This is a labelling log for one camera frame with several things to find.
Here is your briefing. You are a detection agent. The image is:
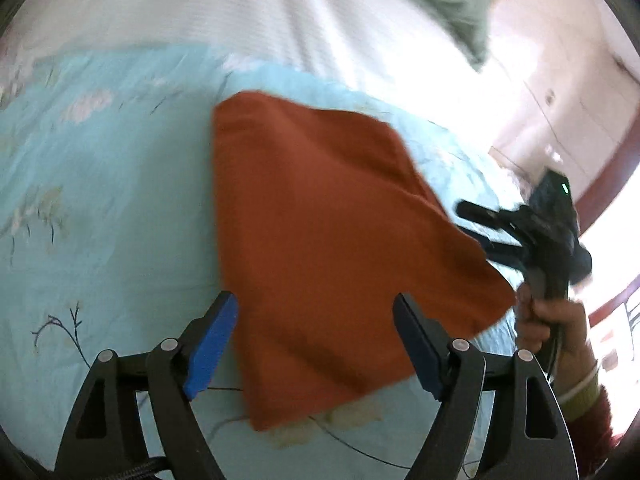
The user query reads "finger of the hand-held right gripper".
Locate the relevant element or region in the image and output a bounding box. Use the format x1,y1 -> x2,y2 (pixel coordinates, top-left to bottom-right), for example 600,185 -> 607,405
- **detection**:
465,232 -> 532,272
456,201 -> 526,235

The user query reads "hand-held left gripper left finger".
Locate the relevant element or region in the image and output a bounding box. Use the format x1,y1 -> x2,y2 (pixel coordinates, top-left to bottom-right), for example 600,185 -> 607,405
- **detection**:
52,290 -> 240,480

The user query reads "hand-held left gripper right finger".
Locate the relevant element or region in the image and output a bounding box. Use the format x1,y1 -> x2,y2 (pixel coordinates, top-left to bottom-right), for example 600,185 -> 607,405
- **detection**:
392,292 -> 581,480

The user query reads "orange knitted sweater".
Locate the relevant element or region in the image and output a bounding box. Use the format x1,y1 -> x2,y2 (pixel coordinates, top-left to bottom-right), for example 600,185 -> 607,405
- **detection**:
212,90 -> 517,432

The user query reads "person's right forearm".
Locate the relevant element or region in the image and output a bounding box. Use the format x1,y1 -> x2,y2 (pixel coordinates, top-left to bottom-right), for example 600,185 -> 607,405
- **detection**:
547,332 -> 621,468

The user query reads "person's right hand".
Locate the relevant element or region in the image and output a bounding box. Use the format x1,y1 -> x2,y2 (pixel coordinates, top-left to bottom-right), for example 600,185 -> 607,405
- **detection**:
514,282 -> 590,363

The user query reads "light blue floral bedsheet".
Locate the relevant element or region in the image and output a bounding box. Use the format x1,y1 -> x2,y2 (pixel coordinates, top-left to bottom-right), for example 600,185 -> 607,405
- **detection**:
0,45 -> 531,480

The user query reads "green pillow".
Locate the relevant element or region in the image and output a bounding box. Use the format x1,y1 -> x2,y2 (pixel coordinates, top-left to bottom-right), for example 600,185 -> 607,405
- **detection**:
360,0 -> 496,71

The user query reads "white striped duvet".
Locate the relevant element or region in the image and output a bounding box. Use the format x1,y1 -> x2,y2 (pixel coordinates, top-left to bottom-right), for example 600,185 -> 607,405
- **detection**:
0,0 -> 501,111

